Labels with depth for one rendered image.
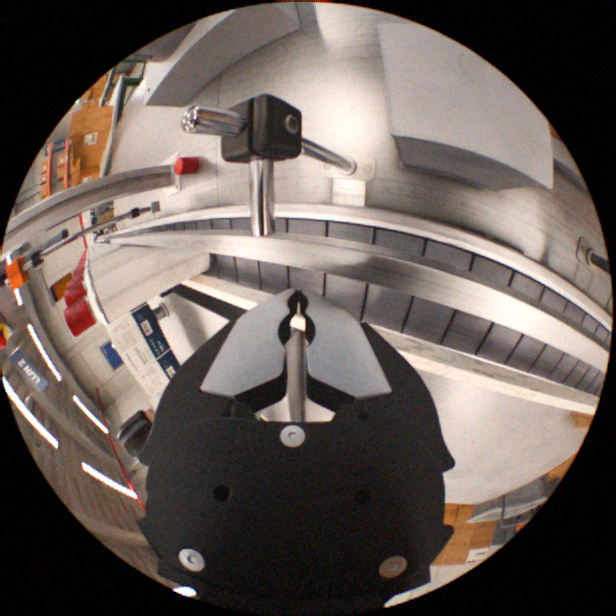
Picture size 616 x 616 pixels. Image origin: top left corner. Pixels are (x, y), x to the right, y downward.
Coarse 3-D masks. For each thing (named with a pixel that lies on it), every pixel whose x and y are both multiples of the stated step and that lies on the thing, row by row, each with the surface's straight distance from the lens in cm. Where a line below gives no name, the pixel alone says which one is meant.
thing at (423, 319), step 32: (192, 224) 31; (224, 224) 24; (288, 224) 18; (320, 224) 17; (352, 224) 16; (224, 256) 26; (448, 256) 15; (480, 256) 16; (256, 288) 23; (288, 288) 20; (320, 288) 18; (352, 288) 17; (384, 288) 16; (544, 288) 20; (384, 320) 18; (416, 320) 17; (448, 320) 17; (480, 320) 18; (576, 320) 25; (480, 352) 20; (512, 352) 22; (544, 352) 24; (576, 384) 33
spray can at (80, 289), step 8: (136, 248) 30; (144, 248) 30; (152, 248) 30; (160, 248) 30; (120, 256) 29; (128, 256) 29; (136, 256) 29; (104, 264) 29; (112, 264) 29; (120, 264) 28; (88, 272) 29; (96, 272) 29; (104, 272) 28; (88, 280) 29; (72, 288) 30; (80, 288) 29; (64, 296) 30; (72, 296) 29; (80, 296) 29
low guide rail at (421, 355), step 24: (216, 288) 23; (240, 288) 22; (384, 336) 16; (408, 360) 15; (432, 360) 15; (456, 360) 17; (480, 360) 18; (480, 384) 18; (504, 384) 19; (528, 384) 21; (552, 384) 25; (576, 408) 30
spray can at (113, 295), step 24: (144, 264) 24; (168, 264) 25; (192, 264) 26; (96, 288) 24; (120, 288) 23; (144, 288) 24; (168, 288) 26; (72, 312) 25; (96, 312) 24; (120, 312) 24
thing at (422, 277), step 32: (256, 256) 10; (288, 256) 8; (320, 256) 8; (352, 256) 7; (384, 256) 7; (416, 256) 8; (416, 288) 7; (448, 288) 7; (480, 288) 8; (512, 288) 10; (512, 320) 9; (544, 320) 10; (576, 352) 12; (608, 352) 16
